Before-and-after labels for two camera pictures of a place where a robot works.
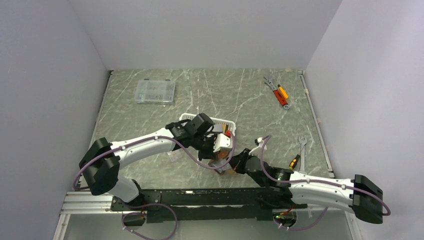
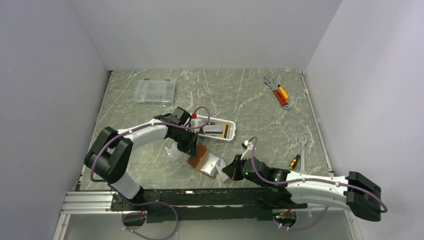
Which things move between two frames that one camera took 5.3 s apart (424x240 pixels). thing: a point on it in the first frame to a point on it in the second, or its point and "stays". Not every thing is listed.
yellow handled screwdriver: (283, 91) stays
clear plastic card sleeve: (175, 154) stays
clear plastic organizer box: (157, 92) stays
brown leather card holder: (222, 157) to (205, 161)
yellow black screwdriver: (293, 162) stays
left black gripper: (210, 154) to (190, 147)
